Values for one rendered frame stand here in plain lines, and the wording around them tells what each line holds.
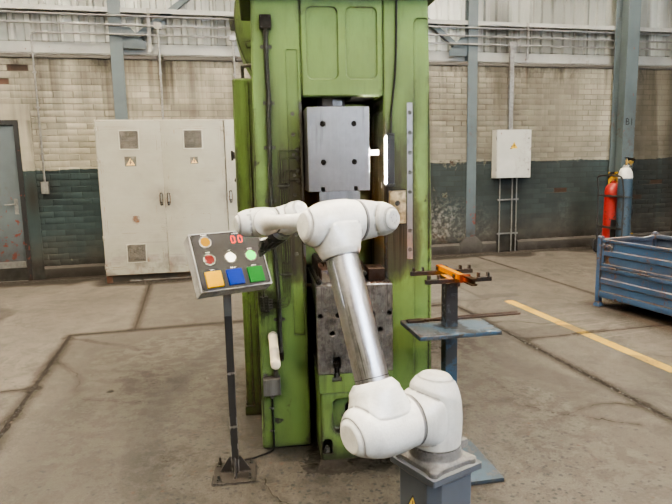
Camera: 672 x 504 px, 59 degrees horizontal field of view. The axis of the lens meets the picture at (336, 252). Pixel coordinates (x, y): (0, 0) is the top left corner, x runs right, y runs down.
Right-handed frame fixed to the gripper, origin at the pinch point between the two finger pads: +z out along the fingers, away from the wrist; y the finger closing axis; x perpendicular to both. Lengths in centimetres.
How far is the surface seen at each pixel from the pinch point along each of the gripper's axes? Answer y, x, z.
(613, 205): 727, 116, 271
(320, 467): 28, -96, 58
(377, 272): 61, -16, 6
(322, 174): 37.1, 32.3, -8.8
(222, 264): -14.4, 0.6, 13.3
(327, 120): 40, 54, -23
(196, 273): -26.9, -1.9, 13.9
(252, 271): -1.5, -4.7, 12.5
